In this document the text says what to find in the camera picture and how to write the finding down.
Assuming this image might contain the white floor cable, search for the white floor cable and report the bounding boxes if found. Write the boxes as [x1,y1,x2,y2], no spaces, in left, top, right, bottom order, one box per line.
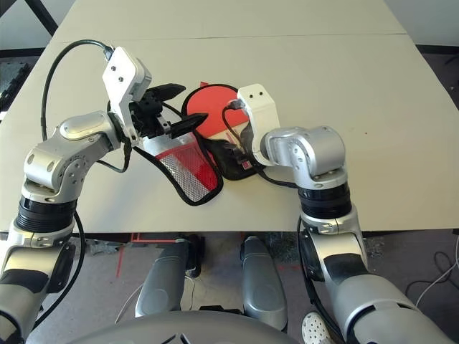
[115,275,197,325]

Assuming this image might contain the grey left robot leg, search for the grey left robot leg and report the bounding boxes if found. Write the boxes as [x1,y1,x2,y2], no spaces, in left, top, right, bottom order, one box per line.
[135,236,202,320]

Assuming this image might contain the thin floor cables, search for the thin floor cables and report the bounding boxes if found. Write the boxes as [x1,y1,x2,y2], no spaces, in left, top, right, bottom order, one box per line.
[404,243,459,310]

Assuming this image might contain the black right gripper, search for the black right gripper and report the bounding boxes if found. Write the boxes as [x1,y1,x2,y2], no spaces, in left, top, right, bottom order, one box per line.
[232,123,256,165]

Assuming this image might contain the red black paddle case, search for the red black paddle case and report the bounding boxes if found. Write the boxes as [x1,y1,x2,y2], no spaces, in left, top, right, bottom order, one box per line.
[131,81,263,207]

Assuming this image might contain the grey robot torso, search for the grey robot torso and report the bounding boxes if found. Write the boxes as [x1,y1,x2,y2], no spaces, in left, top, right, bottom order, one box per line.
[28,310,295,344]

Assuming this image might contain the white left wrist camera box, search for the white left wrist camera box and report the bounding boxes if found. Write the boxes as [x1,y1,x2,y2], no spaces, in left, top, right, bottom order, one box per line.
[102,46,153,143]

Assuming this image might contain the grey right robot leg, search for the grey right robot leg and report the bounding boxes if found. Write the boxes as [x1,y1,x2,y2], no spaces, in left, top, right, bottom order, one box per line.
[240,235,288,330]

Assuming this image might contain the white perforated clog shoe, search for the white perforated clog shoe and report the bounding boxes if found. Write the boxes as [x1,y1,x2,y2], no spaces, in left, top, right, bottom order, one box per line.
[302,311,333,344]

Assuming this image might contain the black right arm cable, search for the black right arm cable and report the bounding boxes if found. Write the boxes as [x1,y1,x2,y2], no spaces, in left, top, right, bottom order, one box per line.
[222,99,346,342]

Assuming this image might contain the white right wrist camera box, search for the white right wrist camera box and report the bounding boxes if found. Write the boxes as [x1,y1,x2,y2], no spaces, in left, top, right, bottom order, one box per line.
[236,84,281,168]

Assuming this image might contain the grey robot leg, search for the grey robot leg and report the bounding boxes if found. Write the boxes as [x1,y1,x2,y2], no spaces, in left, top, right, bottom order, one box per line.
[240,235,288,330]
[135,236,202,320]

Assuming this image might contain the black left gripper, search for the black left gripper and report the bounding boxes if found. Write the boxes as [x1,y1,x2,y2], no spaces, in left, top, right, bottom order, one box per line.
[131,83,209,140]

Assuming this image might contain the grey speckled floor mat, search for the grey speckled floor mat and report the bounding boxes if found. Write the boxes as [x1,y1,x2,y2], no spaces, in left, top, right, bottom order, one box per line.
[267,231,301,252]

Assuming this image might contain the red ping-pong paddle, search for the red ping-pong paddle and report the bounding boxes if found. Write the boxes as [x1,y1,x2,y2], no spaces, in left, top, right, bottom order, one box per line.
[187,85,252,170]

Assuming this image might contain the black metal frame bars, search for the black metal frame bars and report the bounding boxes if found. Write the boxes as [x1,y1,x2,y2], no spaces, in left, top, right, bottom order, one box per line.
[24,0,60,37]

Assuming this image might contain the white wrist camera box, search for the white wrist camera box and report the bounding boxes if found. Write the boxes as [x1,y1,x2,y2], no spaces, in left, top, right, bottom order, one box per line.
[236,84,281,168]
[102,46,153,143]

